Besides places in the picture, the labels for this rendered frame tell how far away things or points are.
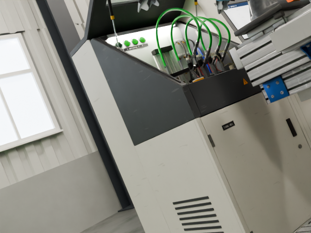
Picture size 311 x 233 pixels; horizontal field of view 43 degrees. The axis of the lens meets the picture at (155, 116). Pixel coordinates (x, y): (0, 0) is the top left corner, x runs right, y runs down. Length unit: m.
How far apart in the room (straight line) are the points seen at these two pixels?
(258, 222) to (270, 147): 0.39
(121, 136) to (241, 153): 0.75
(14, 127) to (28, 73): 0.91
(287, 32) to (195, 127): 0.64
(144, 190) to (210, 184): 0.58
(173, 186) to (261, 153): 0.48
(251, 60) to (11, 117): 4.66
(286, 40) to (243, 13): 1.42
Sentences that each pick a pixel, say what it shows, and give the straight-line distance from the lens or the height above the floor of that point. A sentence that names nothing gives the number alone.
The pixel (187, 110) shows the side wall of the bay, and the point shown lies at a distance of 1.80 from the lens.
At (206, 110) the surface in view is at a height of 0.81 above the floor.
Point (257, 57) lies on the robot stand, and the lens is 1.61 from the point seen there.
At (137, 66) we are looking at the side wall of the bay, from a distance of 2.01.
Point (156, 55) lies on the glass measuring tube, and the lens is 2.46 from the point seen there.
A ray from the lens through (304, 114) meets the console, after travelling 2.35.
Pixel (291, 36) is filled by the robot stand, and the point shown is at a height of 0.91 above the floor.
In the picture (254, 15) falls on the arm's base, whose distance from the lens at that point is 1.59.
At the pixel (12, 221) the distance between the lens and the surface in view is 5.64.
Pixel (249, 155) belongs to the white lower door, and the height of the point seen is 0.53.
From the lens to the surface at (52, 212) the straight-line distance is 5.83.
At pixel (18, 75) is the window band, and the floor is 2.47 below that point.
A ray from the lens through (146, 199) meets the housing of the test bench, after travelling 2.35.
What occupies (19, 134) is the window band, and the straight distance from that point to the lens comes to 5.87.
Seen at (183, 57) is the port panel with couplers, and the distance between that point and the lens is 2.60.
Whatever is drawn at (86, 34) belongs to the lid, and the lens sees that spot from 2.32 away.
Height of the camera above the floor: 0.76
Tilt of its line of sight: 3 degrees up
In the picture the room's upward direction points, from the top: 23 degrees counter-clockwise
